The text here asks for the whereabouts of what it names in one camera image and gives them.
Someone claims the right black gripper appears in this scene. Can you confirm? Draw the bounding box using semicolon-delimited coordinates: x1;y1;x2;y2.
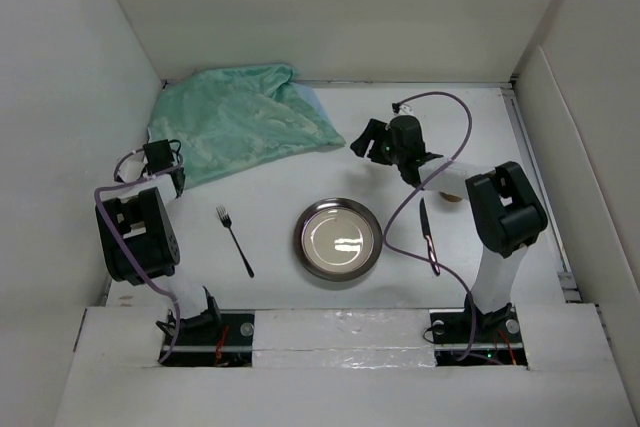
350;118;405;165

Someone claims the green satin placemat cloth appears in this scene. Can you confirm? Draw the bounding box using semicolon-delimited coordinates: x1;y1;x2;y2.
147;63;345;189

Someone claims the black metal fork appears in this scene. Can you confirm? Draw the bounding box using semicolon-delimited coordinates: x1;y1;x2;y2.
216;206;255;278

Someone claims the round metal plate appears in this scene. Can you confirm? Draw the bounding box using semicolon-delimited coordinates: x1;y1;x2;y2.
292;198;383;283

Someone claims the black knife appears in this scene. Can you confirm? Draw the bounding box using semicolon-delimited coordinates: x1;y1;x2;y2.
419;198;441;276

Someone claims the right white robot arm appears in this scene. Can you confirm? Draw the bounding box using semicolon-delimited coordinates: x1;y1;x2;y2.
350;115;548;341

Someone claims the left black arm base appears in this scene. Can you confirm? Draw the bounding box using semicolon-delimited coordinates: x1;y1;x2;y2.
157;310;255;368

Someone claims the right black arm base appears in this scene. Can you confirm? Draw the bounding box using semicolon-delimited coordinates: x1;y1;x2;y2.
423;309;528;367

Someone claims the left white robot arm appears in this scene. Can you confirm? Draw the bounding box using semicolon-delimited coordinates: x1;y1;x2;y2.
94;139;223;344

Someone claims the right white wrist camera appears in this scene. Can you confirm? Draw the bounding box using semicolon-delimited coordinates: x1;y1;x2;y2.
391;102;414;117

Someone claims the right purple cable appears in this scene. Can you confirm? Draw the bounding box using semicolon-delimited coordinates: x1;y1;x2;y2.
382;91;482;363

